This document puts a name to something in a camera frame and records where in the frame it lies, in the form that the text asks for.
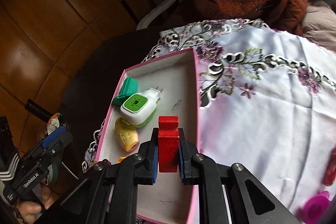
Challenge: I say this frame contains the magenta plastic spool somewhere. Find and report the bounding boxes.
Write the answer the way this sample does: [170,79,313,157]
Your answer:
[297,190,331,224]

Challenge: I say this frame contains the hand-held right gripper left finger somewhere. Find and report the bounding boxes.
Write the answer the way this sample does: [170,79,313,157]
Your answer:
[61,128,159,224]

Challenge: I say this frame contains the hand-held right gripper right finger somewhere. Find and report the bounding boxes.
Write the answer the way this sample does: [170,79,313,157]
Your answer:
[178,128,302,224]

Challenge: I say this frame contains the pink shallow box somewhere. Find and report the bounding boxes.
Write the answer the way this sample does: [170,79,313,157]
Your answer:
[94,48,201,224]

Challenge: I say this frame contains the person's left hand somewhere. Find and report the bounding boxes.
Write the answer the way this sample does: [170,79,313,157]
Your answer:
[14,185,57,224]

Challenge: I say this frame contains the red cylindrical container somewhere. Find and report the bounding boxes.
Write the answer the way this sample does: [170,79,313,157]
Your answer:
[322,145,336,186]

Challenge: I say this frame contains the white embroidered tablecloth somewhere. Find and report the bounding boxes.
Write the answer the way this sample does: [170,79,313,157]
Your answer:
[81,19,336,224]

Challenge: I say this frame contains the black white striped strap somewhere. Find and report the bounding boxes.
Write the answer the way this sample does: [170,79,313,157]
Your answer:
[0,153,19,182]

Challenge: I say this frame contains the rust-brown quilted jacket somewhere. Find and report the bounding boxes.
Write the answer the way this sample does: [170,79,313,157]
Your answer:
[163,0,308,35]

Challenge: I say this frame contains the beige quilt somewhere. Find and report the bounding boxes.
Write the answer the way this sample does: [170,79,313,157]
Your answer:
[302,0,336,52]

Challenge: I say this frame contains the yellow perforated plastic case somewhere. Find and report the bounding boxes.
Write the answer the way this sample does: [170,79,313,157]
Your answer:
[115,117,139,152]

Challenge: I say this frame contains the white orange snack bag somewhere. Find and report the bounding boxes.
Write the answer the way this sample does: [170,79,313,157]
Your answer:
[47,113,66,132]

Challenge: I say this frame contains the white green plug-in device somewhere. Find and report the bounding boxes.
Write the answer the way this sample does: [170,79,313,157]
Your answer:
[120,86,163,128]

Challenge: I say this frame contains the red glitter block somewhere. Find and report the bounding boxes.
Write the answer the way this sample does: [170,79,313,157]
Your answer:
[157,116,180,172]

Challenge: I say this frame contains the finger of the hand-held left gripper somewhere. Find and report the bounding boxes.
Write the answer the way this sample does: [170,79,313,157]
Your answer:
[22,126,74,169]

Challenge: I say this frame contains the green plastic spool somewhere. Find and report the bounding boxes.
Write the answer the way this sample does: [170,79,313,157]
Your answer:
[112,77,139,107]

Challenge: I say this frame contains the black pole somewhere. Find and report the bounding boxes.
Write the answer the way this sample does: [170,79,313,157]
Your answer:
[25,99,53,121]

